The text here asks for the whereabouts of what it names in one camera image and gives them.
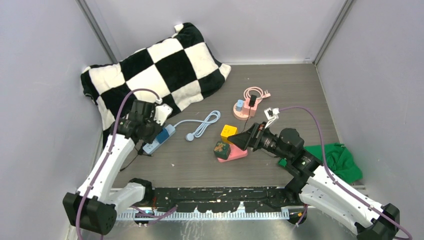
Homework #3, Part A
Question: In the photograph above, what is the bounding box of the green cloth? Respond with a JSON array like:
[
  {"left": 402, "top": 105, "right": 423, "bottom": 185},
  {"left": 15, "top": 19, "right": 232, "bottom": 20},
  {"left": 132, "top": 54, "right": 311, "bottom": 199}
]
[{"left": 274, "top": 142, "right": 363, "bottom": 184}]

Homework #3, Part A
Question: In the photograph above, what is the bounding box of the light blue plug adapter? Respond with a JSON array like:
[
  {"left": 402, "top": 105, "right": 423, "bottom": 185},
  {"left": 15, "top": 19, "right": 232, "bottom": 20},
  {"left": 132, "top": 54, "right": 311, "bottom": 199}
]
[{"left": 235, "top": 99, "right": 245, "bottom": 112}]

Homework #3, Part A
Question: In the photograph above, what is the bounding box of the blue cube socket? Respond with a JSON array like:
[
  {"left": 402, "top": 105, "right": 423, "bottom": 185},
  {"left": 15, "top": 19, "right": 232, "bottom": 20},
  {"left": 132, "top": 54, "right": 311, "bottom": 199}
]
[{"left": 155, "top": 127, "right": 170, "bottom": 144}]

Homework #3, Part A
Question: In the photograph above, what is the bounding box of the yellow cube socket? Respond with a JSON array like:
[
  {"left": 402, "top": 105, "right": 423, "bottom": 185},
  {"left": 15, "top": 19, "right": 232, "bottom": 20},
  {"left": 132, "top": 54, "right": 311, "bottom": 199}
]
[{"left": 220, "top": 124, "right": 238, "bottom": 144}]

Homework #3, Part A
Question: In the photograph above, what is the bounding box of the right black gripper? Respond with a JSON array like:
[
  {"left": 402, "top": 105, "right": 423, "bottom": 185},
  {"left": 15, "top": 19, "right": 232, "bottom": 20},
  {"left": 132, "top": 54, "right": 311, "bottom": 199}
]
[{"left": 227, "top": 121, "right": 291, "bottom": 161}]

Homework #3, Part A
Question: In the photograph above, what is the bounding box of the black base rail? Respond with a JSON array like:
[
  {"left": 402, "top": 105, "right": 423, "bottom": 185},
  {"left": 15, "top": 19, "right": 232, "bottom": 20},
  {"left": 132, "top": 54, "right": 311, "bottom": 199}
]
[{"left": 154, "top": 186, "right": 304, "bottom": 213}]

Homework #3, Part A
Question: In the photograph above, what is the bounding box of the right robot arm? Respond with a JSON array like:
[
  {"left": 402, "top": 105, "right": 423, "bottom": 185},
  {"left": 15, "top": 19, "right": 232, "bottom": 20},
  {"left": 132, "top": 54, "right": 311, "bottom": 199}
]
[{"left": 228, "top": 122, "right": 400, "bottom": 240}]

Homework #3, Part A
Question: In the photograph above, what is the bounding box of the pink cube socket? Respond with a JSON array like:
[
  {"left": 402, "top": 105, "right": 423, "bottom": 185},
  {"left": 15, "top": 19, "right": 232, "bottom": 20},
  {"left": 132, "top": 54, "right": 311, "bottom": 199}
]
[{"left": 242, "top": 98, "right": 259, "bottom": 117}]

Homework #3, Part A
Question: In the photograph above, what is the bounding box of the dark green cube socket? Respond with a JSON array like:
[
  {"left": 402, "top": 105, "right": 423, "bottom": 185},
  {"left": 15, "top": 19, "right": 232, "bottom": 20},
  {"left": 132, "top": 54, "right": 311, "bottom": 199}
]
[{"left": 213, "top": 141, "right": 231, "bottom": 160}]

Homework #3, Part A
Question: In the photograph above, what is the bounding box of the pink round power strip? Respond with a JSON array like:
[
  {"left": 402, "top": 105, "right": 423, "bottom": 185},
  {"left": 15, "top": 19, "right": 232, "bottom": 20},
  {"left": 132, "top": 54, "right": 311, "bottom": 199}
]
[{"left": 232, "top": 86, "right": 271, "bottom": 121}]

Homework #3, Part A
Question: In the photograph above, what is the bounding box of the light blue power strip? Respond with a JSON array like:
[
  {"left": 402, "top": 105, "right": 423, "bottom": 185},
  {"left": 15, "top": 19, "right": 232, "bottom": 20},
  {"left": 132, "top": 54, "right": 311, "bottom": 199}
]
[{"left": 142, "top": 110, "right": 222, "bottom": 156}]

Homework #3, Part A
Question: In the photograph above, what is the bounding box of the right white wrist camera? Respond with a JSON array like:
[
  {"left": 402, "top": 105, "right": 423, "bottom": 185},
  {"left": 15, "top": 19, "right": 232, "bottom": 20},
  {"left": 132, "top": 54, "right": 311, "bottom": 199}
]
[{"left": 264, "top": 107, "right": 280, "bottom": 129}]

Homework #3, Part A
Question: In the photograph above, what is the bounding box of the pink triangular power strip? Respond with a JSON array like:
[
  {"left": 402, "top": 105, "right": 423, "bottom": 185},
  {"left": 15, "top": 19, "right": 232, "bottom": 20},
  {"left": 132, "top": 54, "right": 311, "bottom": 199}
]
[{"left": 217, "top": 144, "right": 248, "bottom": 163}]

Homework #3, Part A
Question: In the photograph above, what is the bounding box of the black white checkered pillow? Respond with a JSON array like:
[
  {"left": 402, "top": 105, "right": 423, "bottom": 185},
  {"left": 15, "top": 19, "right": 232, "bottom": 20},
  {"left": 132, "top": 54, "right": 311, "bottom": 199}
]
[{"left": 80, "top": 22, "right": 231, "bottom": 143}]

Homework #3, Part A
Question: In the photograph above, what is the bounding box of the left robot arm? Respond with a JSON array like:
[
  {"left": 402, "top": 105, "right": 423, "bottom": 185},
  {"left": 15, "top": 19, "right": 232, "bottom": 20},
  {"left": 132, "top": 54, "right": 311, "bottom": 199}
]
[{"left": 62, "top": 100, "right": 173, "bottom": 236}]

